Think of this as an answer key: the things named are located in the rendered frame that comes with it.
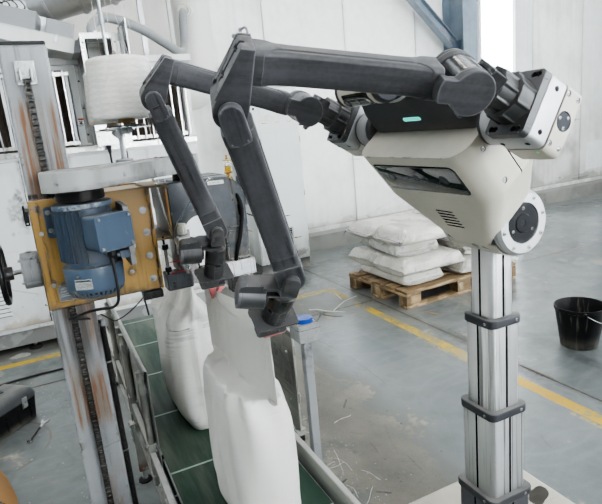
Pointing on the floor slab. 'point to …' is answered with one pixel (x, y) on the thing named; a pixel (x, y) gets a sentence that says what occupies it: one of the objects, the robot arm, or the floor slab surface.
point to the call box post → (311, 398)
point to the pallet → (380, 287)
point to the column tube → (49, 124)
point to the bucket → (580, 321)
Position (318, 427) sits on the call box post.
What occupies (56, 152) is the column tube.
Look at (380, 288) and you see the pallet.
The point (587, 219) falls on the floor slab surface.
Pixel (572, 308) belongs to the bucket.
